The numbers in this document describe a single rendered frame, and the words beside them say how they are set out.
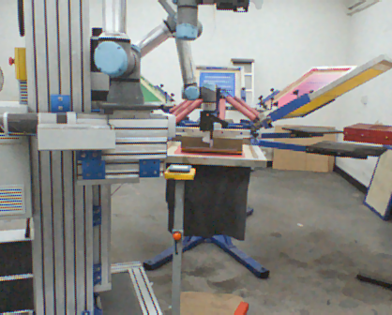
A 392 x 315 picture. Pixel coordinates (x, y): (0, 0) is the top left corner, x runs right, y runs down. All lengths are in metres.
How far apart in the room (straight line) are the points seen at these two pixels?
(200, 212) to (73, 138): 0.92
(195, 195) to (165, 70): 4.77
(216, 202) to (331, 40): 5.11
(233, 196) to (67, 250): 0.87
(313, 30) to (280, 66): 0.73
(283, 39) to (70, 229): 5.44
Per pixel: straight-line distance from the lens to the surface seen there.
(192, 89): 2.07
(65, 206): 1.85
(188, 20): 1.45
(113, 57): 1.47
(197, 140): 2.27
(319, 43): 6.86
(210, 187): 2.10
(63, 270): 1.97
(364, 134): 2.73
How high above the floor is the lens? 1.35
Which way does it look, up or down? 11 degrees down
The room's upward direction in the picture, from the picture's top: 2 degrees clockwise
